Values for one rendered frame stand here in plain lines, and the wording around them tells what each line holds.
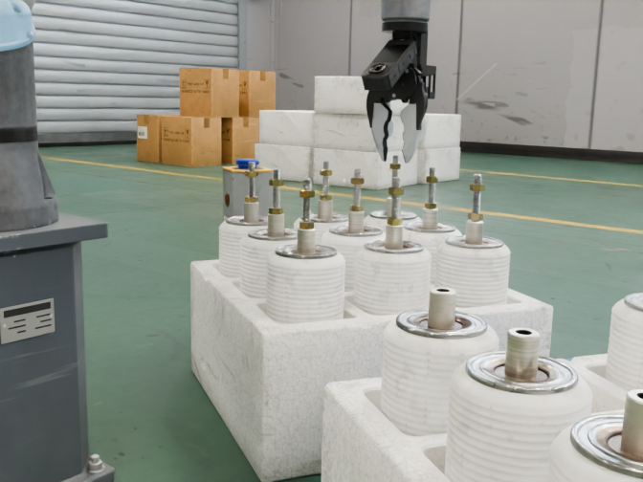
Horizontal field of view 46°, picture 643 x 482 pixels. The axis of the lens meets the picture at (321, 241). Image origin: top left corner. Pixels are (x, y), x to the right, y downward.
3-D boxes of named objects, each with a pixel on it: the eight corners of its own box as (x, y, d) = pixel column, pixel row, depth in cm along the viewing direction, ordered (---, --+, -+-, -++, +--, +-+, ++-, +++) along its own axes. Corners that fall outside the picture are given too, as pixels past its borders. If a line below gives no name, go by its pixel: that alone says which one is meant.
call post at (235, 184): (232, 353, 131) (232, 172, 125) (222, 340, 137) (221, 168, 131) (271, 349, 133) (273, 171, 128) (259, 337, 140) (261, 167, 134)
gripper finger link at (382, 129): (397, 160, 125) (408, 103, 123) (382, 162, 120) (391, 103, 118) (381, 156, 127) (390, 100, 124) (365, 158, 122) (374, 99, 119)
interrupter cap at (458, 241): (461, 252, 96) (462, 247, 96) (434, 241, 103) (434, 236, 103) (514, 250, 98) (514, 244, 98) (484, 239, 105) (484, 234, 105)
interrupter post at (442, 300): (434, 334, 62) (436, 295, 62) (421, 325, 64) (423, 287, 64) (460, 331, 63) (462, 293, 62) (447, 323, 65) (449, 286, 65)
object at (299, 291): (294, 416, 89) (297, 264, 85) (250, 390, 96) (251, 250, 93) (357, 398, 94) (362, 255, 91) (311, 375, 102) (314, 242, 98)
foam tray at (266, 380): (261, 485, 87) (263, 333, 83) (190, 369, 122) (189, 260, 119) (543, 437, 101) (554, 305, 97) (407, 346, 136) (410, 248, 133)
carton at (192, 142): (221, 164, 481) (221, 117, 476) (191, 166, 464) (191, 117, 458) (191, 162, 501) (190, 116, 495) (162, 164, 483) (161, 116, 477)
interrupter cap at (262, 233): (237, 235, 104) (237, 230, 103) (284, 230, 108) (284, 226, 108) (265, 245, 97) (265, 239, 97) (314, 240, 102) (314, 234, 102)
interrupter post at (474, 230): (470, 248, 99) (471, 222, 98) (460, 244, 101) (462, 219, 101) (486, 247, 100) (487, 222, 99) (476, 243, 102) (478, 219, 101)
